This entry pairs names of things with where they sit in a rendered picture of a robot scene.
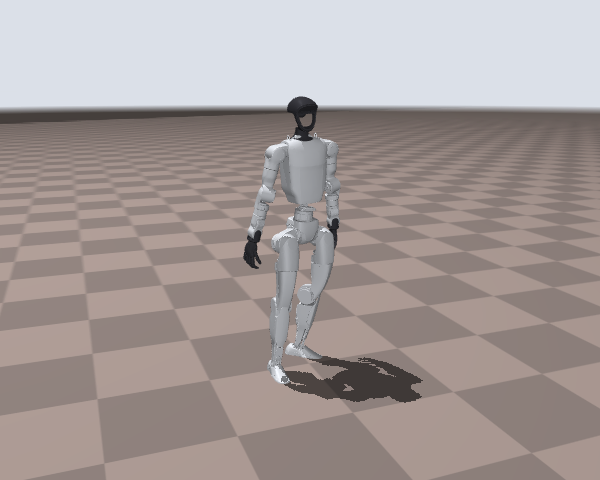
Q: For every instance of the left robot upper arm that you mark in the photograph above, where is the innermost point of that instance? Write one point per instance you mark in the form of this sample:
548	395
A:
332	183

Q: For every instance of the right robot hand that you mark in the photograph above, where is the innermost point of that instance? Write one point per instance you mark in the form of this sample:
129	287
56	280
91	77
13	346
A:
251	250

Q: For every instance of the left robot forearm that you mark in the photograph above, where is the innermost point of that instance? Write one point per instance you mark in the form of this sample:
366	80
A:
332	206

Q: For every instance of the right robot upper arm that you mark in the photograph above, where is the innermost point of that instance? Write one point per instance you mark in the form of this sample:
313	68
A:
274	155

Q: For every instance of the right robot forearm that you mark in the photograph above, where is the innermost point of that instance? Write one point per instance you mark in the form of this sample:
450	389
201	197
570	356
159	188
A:
259	215

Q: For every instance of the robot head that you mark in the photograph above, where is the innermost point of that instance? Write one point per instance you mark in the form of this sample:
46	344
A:
300	106

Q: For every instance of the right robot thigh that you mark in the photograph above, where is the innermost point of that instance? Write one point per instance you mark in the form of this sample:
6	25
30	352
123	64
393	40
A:
286	244

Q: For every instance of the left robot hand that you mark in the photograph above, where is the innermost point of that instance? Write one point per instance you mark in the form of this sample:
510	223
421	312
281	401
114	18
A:
333	229

